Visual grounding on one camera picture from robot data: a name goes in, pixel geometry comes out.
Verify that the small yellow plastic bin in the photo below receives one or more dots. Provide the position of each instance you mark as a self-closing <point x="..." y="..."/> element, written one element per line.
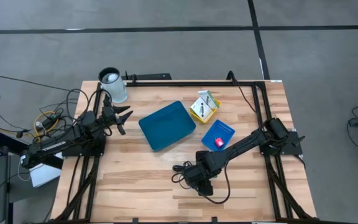
<point x="212" y="112"/>

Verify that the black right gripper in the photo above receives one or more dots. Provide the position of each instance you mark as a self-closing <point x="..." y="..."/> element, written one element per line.
<point x="196" y="175"/>

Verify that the white box under arm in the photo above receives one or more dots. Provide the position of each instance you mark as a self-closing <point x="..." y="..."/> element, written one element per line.
<point x="43" y="175"/>

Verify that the black aluminium table frame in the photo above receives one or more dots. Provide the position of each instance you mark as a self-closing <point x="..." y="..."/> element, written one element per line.
<point x="182" y="83"/>

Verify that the pink charger plug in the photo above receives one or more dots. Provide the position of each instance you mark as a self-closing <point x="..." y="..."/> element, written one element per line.
<point x="219" y="142"/>

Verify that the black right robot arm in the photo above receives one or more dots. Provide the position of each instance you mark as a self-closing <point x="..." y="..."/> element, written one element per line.
<point x="247" y="141"/>

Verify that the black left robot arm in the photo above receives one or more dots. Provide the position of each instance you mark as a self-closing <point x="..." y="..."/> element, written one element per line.
<point x="54" y="146"/>

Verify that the white cylindrical appliance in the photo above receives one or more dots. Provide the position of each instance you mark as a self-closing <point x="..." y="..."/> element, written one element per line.
<point x="117" y="90"/>

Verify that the small blue plastic basket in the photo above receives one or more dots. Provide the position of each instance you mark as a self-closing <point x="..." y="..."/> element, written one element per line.
<point x="210" y="140"/>

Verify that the black bar device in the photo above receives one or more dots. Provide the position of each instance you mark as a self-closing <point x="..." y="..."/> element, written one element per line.
<point x="151" y="76"/>

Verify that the large teal plastic bin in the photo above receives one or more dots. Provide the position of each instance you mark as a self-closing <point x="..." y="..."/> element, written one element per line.
<point x="166" y="126"/>

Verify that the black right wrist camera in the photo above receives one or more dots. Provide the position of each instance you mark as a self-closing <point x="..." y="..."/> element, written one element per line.
<point x="205" y="188"/>

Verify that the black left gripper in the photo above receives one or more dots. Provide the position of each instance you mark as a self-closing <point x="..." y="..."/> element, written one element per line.
<point x="106" y="113"/>

